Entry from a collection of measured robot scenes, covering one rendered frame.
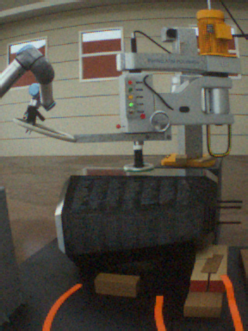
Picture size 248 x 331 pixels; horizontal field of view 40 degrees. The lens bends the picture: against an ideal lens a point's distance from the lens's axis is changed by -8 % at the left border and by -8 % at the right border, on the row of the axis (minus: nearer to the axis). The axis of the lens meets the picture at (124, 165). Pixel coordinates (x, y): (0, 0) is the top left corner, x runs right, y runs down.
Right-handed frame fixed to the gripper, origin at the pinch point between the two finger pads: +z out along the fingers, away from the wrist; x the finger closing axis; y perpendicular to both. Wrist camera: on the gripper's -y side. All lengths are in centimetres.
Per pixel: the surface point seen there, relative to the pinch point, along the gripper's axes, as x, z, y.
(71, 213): 48, 42, -26
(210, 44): 76, -111, -76
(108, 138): 50, -15, -35
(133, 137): 58, -21, -49
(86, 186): 42, 22, -37
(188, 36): 22, -131, -108
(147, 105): 63, -45, -47
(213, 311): 161, 61, -64
